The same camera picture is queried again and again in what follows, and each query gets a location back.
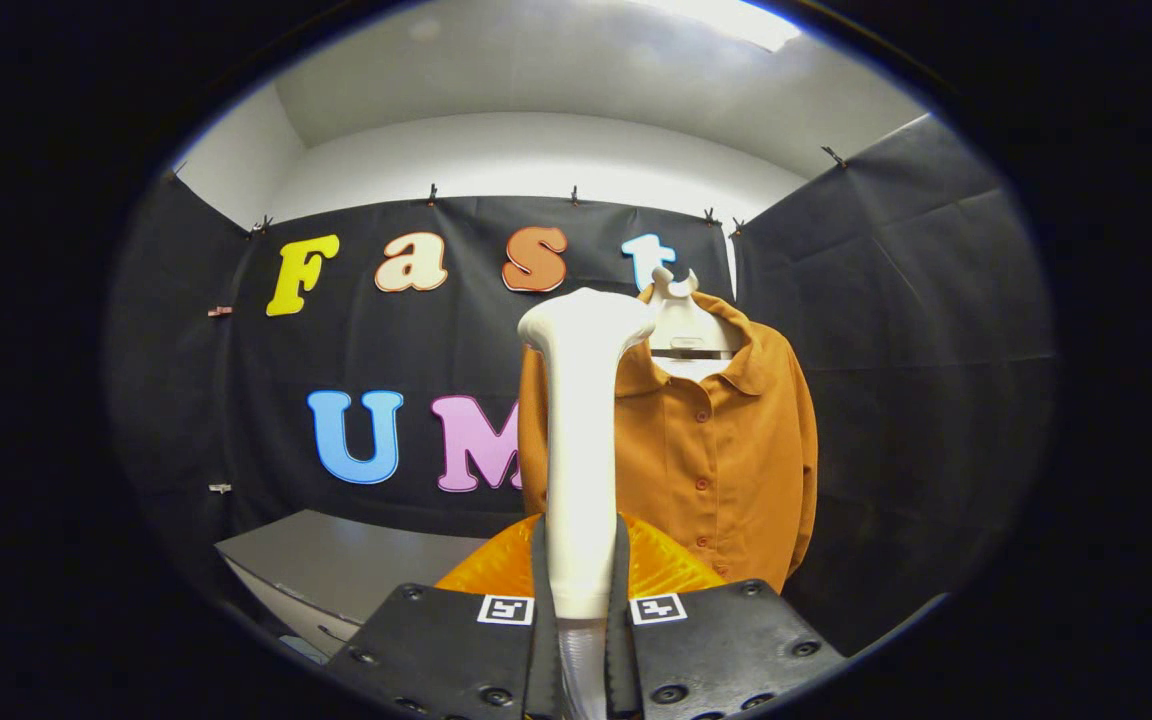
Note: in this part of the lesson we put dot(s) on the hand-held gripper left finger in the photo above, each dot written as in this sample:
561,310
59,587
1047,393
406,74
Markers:
542,660

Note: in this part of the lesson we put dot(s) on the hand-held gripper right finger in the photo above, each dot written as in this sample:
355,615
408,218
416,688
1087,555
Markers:
620,660

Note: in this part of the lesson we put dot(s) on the white garment steamer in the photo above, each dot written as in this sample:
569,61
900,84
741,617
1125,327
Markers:
581,450

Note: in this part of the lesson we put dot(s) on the orange button shirt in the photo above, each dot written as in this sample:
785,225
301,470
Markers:
726,470

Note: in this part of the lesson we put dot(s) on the white clothes hanger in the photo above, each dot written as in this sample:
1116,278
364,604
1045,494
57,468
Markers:
681,325

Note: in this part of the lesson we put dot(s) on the grey cabinet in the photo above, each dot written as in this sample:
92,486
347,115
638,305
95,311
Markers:
336,560

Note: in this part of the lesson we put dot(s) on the row of black clips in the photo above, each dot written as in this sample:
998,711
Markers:
432,193

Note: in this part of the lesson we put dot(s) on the long ceiling light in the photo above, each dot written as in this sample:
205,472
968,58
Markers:
726,18

